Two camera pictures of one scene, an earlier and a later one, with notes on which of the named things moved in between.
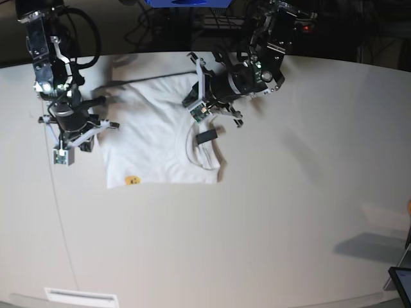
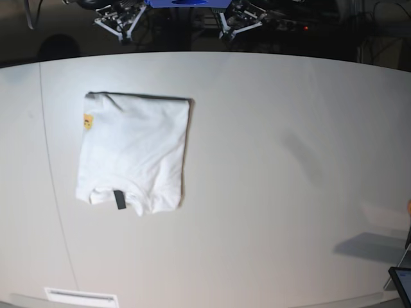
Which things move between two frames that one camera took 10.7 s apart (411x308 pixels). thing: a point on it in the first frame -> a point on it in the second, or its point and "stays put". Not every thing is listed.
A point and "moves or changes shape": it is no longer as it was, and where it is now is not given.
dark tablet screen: x=402 y=276 stays put
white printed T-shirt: x=148 y=134 moves or changes shape
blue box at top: x=189 y=4 stays put
